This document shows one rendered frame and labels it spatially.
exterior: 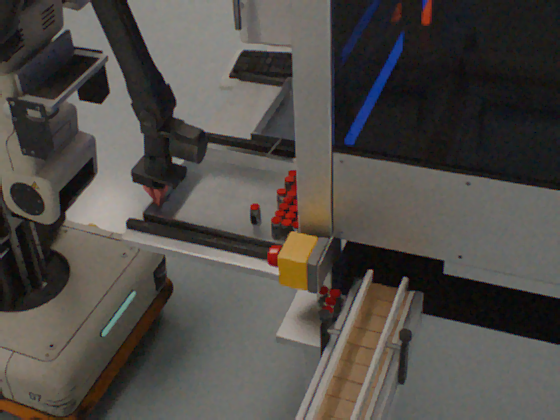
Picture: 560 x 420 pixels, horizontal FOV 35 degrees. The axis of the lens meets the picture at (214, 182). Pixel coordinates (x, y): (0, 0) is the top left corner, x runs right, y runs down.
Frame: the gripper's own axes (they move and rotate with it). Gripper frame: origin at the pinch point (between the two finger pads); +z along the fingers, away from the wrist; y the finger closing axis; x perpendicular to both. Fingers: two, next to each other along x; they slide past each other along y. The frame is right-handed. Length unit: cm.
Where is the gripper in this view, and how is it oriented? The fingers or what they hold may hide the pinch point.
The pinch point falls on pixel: (159, 202)
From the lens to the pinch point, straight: 187.6
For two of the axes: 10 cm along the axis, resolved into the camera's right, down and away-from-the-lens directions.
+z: -0.2, 7.7, 6.4
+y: 9.2, 2.7, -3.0
